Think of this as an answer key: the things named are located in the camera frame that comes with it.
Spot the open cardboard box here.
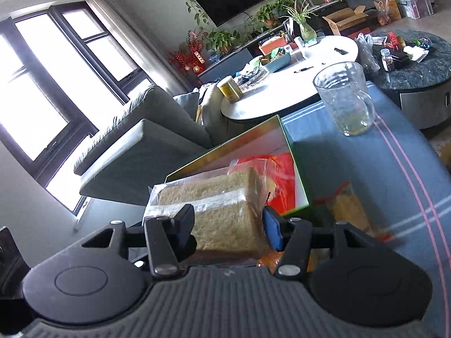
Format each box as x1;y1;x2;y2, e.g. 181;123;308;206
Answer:
322;5;368;35

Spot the red snack bag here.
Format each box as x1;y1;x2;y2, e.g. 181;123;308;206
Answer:
230;153;296;214

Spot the white round table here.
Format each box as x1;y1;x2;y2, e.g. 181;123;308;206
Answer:
221;35;359;121

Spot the blue striped tablecloth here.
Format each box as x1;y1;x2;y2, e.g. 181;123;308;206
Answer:
282;83;450;337

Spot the grey armchair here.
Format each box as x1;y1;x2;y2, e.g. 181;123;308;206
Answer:
73;85;227;205

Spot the yellow tin can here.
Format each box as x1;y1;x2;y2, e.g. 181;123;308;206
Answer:
216;75;243;103

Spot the red flower decoration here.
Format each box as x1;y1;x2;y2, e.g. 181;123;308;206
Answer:
169;30;208;75

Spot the glass vase with plant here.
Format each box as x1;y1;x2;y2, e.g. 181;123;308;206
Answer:
282;0;317;41

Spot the dark tv console cabinet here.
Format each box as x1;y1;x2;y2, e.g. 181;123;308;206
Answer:
198;0;375;83

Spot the clear plastic storage bin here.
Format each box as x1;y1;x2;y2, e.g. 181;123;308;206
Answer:
395;0;434;20

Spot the green cardboard snack box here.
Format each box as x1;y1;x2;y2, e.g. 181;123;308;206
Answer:
165;115;309;216

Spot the dark round coffee table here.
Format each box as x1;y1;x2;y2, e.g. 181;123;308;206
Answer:
367;29;450;129

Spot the bagged sliced bread loaf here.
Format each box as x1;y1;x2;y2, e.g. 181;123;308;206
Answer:
143;168;271;265

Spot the light blue plastic basket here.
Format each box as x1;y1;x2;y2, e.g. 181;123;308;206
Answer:
263;54;291;73

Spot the orange cake pack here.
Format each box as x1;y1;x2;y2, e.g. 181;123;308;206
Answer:
315;182;391;242

